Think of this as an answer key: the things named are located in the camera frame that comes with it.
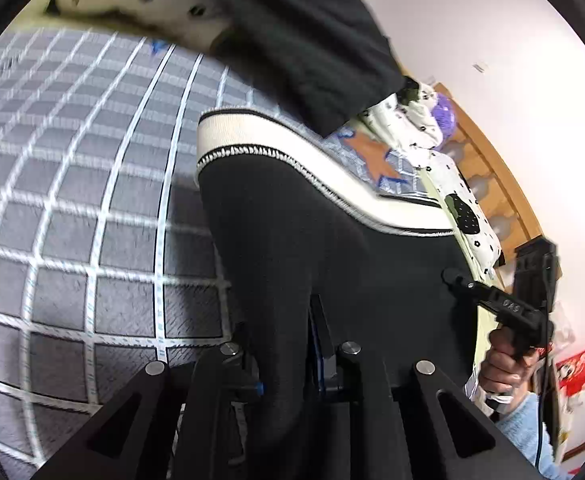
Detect black pants white waistband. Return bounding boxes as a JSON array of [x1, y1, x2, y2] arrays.
[[194, 107, 491, 480]]

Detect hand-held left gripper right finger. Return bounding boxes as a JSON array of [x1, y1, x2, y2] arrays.
[[309, 292, 543, 480]]

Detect green bed sheet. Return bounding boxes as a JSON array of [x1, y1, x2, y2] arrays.
[[22, 0, 496, 376]]

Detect wooden bed frame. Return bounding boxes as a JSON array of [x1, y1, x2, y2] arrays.
[[433, 82, 546, 261]]

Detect grey checked star blanket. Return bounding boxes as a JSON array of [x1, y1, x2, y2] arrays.
[[0, 27, 423, 480]]

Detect person's right hand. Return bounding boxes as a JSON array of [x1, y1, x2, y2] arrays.
[[479, 327, 541, 403]]

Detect black cable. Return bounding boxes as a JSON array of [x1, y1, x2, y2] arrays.
[[533, 350, 563, 473]]

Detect black jacket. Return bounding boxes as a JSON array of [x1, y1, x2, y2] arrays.
[[187, 0, 406, 136]]

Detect person's right forearm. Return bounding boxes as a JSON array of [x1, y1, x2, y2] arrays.
[[495, 390, 568, 480]]

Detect white floral quilt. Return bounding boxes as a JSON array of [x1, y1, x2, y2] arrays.
[[47, 0, 446, 151]]

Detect red packet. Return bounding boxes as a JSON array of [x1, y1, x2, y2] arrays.
[[555, 345, 585, 398]]

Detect purple plush toy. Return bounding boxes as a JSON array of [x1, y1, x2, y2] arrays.
[[430, 92, 461, 148]]

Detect white floral pillow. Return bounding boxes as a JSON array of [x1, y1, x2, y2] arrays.
[[423, 152, 506, 281]]

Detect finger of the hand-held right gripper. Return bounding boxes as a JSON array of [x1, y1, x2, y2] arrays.
[[441, 267, 504, 312]]

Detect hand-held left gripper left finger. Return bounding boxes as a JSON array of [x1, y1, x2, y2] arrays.
[[32, 322, 266, 480]]

